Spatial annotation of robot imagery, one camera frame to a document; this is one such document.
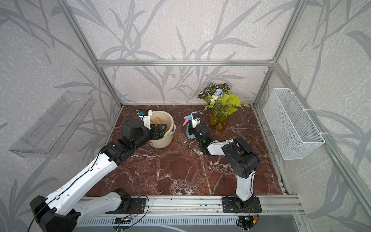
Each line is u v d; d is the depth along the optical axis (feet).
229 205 2.38
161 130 2.11
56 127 2.31
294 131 1.97
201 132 2.29
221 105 3.07
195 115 2.58
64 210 1.29
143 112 2.03
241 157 1.58
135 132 1.70
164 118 3.10
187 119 2.84
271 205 2.46
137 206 2.41
